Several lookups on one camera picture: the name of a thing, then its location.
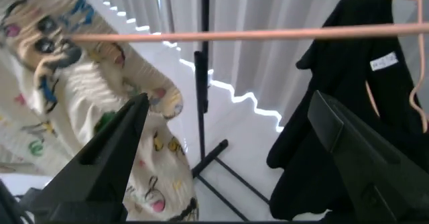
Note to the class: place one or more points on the pink clothes hanger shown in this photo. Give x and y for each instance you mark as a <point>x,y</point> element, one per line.
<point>251,34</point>
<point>420,66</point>

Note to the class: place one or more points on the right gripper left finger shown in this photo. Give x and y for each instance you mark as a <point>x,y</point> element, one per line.
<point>107,177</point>

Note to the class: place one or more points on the cream printed garment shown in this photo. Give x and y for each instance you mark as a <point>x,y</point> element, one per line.
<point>77,93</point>

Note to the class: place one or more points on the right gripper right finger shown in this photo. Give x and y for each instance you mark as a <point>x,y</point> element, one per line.
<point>399,190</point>

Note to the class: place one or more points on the white curtain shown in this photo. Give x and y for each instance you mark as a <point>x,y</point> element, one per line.
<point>251,33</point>

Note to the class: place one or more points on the black clothes rack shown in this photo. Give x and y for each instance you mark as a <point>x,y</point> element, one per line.
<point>202,83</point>

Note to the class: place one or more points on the black garment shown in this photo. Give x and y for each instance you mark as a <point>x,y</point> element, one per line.
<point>342,66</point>

